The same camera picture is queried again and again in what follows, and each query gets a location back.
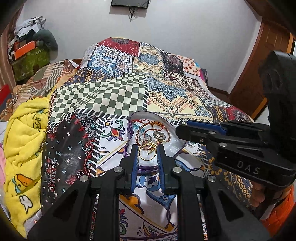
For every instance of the brown striped cloth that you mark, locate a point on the brown striped cloth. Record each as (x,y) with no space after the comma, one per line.
(37,86)

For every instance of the purple heart-shaped tin box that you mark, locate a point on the purple heart-shaped tin box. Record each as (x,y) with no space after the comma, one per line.
(148,130)

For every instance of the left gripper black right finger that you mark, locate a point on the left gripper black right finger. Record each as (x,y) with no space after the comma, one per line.
(165,164)

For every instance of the yellow cartoon blanket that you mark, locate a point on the yellow cartoon blanket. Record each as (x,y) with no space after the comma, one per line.
(23,143)

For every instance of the dark green cushion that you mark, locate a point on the dark green cushion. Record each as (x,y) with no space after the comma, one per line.
(44,38)

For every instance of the person's right hand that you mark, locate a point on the person's right hand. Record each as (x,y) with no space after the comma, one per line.
(257,194)

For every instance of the orange shoe box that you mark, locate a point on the orange shoe box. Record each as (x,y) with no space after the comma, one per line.
(24,49)

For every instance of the red box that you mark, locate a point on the red box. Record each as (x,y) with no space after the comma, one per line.
(5,91)

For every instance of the brown wooden door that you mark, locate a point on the brown wooden door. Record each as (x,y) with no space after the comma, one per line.
(248,93)

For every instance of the green patterned storage box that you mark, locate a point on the green patterned storage box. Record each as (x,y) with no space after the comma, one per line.
(26,66)

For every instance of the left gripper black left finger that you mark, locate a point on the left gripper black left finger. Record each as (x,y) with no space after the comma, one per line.
(127,182)

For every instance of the colourful patchwork bedspread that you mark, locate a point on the colourful patchwork bedspread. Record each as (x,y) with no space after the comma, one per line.
(129,93)

